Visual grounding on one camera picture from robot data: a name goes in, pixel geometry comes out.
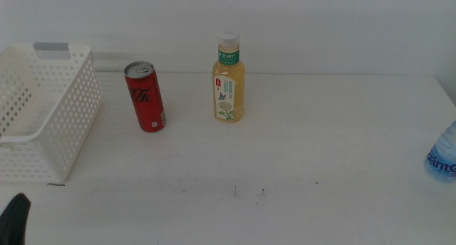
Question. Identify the yellow tea bottle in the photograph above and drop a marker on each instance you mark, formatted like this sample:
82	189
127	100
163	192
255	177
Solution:
228	92

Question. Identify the red cola can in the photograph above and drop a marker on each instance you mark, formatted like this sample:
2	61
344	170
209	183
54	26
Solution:
146	102

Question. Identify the clear water bottle blue label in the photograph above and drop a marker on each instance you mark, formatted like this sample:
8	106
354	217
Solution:
443	156

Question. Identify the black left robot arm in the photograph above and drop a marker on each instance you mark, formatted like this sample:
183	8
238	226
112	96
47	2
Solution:
12	223

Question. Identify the white perforated plastic basket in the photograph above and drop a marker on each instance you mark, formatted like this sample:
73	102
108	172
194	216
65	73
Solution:
71	131

